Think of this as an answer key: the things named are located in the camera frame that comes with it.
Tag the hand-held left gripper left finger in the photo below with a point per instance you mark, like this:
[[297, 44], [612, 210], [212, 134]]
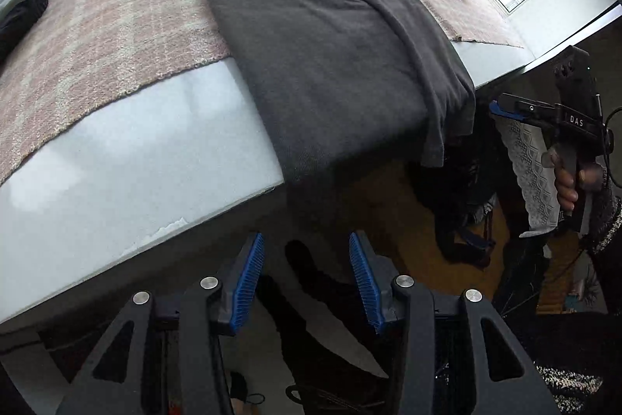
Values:
[[248, 279]]

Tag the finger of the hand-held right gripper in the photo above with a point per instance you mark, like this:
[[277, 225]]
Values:
[[510, 101], [503, 112]]

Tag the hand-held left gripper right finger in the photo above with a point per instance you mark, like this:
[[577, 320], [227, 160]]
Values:
[[365, 283]]

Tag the grey daisy print T-shirt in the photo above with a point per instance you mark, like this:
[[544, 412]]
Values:
[[316, 31]]

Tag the person's right hand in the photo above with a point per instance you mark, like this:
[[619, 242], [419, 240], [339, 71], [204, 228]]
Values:
[[566, 194]]

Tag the white lace cloth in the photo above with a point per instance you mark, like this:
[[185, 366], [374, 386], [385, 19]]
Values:
[[529, 172]]

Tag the person's black clothing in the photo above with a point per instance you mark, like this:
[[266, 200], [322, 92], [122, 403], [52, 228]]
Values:
[[559, 347]]

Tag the pink plaid blanket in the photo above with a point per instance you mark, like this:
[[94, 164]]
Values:
[[121, 21]]

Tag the dark grey padded jacket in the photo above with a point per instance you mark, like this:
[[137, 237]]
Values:
[[19, 21]]

